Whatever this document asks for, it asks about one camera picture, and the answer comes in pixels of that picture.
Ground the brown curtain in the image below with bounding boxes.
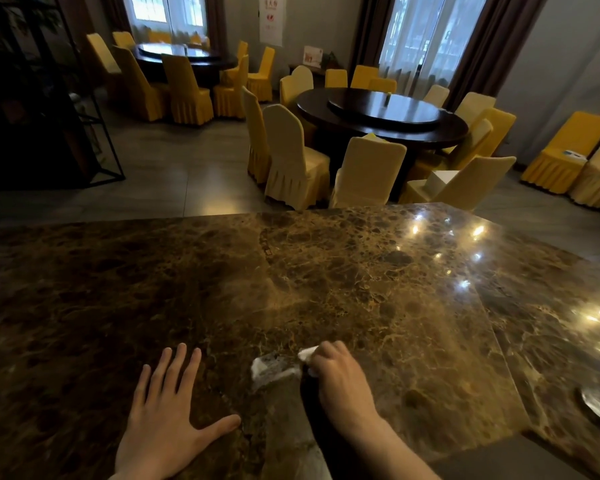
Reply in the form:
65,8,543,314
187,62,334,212
101,0,132,34
349,0,397,81
204,0,229,51
444,0,551,111

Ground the dark wooden table turntable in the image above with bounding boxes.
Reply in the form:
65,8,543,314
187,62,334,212
327,91,443,131

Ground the window with white sheer curtain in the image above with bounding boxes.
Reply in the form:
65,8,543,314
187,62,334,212
379,0,489,97
122,0,209,44

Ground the person's right hand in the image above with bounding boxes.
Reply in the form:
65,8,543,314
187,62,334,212
307,341,382,436

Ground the set of yellow covered chairs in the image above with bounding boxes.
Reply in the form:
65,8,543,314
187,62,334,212
86,31,277,126
241,65,518,212

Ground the person's left hand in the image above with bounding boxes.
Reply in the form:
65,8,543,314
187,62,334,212
114,343,242,480

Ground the glass table turntable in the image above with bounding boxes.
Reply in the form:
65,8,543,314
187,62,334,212
137,43,222,61

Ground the small round dark wooden table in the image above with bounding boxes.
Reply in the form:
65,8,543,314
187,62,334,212
131,42,238,89

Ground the white wiping cloth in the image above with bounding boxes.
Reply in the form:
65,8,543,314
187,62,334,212
250,346,321,393

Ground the black metal shelf rack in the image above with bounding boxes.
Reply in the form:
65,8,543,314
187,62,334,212
0,0,126,191

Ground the white wall poster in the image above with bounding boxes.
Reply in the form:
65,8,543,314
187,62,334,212
258,0,287,47

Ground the large round dark wooden table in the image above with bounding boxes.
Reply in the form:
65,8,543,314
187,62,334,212
296,87,470,200

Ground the person's right forearm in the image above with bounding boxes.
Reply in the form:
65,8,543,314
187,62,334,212
330,412,442,480

